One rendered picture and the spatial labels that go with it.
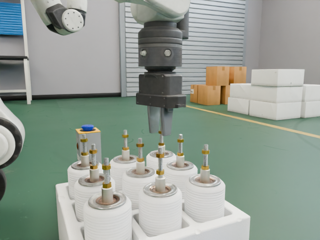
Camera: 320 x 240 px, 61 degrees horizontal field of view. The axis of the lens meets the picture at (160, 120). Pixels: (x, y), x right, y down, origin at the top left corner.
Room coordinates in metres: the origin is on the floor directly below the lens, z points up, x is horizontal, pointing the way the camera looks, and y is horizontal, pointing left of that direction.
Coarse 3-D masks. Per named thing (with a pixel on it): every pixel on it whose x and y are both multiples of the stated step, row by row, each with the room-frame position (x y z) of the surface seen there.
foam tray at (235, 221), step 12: (60, 192) 0.70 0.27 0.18; (120, 192) 0.70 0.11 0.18; (60, 204) 0.64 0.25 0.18; (72, 204) 0.64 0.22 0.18; (228, 204) 0.63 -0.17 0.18; (60, 216) 0.64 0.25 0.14; (72, 216) 0.58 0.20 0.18; (132, 216) 0.58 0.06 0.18; (228, 216) 0.58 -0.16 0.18; (240, 216) 0.58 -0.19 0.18; (60, 228) 0.67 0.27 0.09; (72, 228) 0.53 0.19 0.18; (132, 228) 0.53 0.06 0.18; (192, 228) 0.53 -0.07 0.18; (204, 228) 0.53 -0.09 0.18; (216, 228) 0.53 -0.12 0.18; (228, 228) 0.55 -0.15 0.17; (240, 228) 0.56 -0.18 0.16
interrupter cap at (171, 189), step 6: (144, 186) 0.57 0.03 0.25; (150, 186) 0.57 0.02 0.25; (168, 186) 0.58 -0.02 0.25; (174, 186) 0.57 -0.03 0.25; (144, 192) 0.55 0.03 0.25; (150, 192) 0.54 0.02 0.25; (156, 192) 0.55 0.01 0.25; (162, 192) 0.55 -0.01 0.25; (168, 192) 0.54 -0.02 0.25; (174, 192) 0.54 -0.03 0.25
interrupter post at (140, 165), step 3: (138, 162) 0.66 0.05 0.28; (141, 162) 0.66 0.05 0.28; (144, 162) 0.67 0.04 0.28; (138, 165) 0.66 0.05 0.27; (141, 165) 0.66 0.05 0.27; (144, 165) 0.67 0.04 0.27; (138, 168) 0.66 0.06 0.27; (141, 168) 0.66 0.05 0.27; (144, 168) 0.67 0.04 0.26; (138, 171) 0.66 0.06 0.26; (141, 171) 0.66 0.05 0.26; (144, 171) 0.67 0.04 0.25
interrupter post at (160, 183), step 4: (156, 176) 0.57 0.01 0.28; (164, 176) 0.57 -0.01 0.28; (156, 180) 0.55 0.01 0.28; (160, 180) 0.55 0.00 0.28; (164, 180) 0.56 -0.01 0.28; (156, 184) 0.55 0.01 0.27; (160, 184) 0.55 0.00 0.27; (164, 184) 0.56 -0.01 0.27; (156, 188) 0.55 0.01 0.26; (160, 188) 0.55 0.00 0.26; (164, 188) 0.56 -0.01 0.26
